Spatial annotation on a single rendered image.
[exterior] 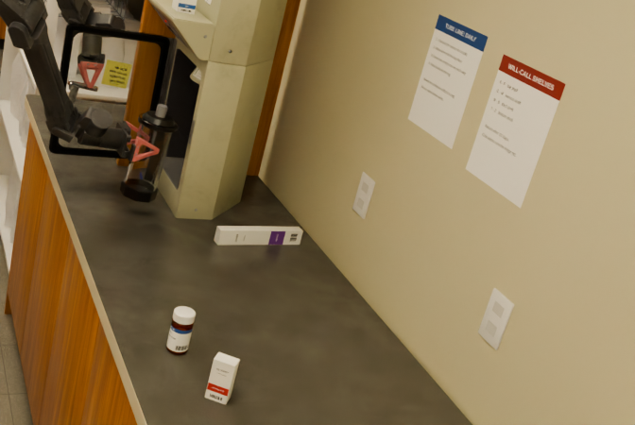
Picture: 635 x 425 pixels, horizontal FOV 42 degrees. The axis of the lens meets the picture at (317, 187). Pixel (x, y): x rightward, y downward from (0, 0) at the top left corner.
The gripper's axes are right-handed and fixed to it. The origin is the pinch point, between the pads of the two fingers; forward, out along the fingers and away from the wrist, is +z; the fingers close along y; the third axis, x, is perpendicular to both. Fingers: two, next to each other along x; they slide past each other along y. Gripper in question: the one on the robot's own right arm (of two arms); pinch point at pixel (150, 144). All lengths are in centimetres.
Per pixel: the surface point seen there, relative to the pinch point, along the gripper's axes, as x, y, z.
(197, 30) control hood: -34.0, -2.3, 2.7
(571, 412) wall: -2, -120, 49
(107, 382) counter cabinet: 40, -53, -15
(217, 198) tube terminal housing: 12.6, -2.5, 23.3
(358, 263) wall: 12, -37, 53
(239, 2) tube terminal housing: -44.0, -2.7, 11.9
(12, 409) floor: 116, 36, -8
